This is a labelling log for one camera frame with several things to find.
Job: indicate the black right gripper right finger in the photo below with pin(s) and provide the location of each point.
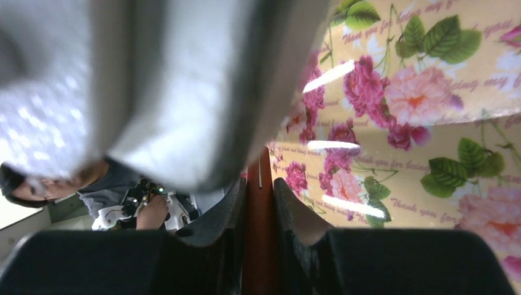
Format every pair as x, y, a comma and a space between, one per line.
318, 258

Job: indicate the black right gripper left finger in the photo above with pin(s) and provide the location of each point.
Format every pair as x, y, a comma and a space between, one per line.
203, 257

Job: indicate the floral yellow tray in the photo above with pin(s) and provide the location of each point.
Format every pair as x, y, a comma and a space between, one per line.
411, 118

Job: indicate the person in background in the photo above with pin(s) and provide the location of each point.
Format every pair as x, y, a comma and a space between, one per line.
101, 185

